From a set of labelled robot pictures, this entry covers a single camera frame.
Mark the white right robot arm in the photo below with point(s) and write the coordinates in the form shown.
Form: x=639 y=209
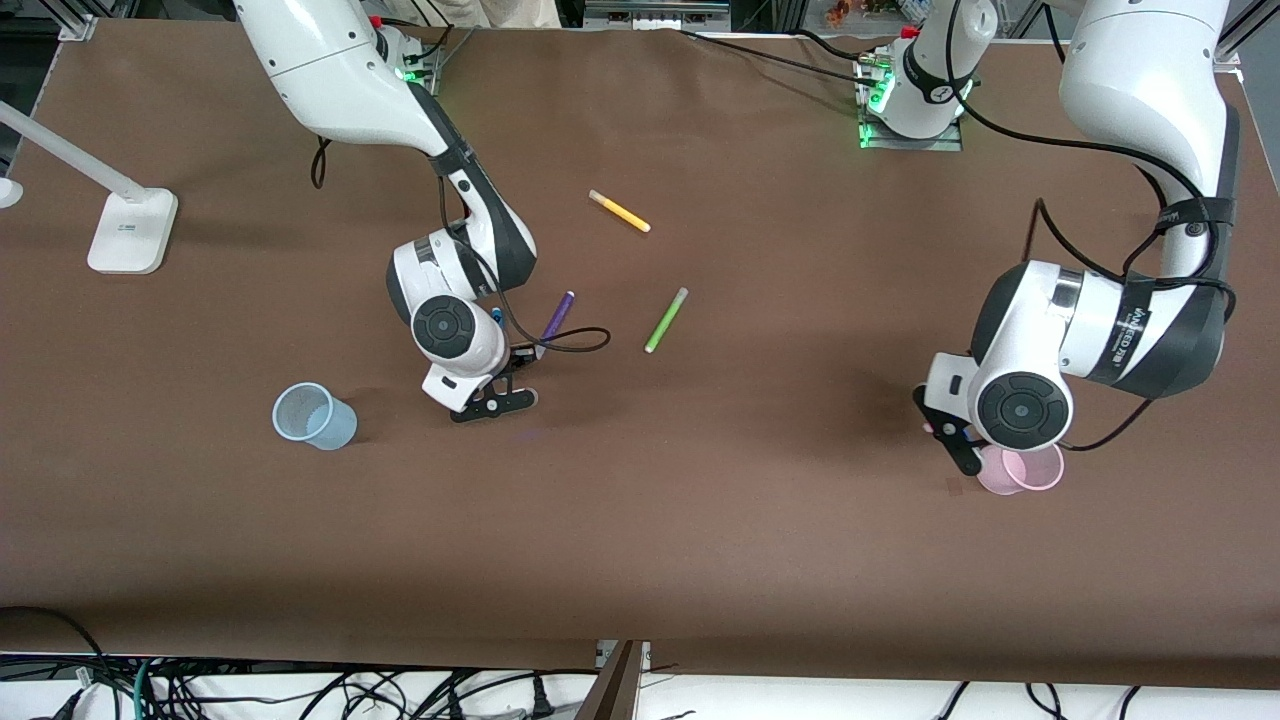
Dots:
x=330 y=70

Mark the white stand with pole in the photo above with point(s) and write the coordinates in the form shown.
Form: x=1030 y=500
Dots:
x=130 y=235

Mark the green marker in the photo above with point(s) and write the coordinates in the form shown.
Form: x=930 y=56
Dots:
x=666 y=320

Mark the purple marker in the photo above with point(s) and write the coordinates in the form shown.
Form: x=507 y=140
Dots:
x=560 y=312

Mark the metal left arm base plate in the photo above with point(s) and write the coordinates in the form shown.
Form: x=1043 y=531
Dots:
x=915 y=143

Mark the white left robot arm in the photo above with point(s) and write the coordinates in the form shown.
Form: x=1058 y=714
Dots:
x=1140 y=80

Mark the person in beige clothing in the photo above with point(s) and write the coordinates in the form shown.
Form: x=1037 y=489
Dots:
x=500 y=12

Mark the yellow marker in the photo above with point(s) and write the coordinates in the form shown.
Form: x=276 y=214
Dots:
x=620 y=211

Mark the aluminium frame profile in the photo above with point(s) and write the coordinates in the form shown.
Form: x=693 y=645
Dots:
x=78 y=22

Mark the wooden table beam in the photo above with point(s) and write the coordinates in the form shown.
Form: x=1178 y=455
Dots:
x=612 y=690

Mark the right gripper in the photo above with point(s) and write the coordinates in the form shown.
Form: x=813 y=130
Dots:
x=523 y=354

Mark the pink mesh cup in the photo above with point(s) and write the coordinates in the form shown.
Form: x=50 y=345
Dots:
x=1040 y=476

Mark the blue mesh cup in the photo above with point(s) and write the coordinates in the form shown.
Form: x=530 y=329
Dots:
x=315 y=418

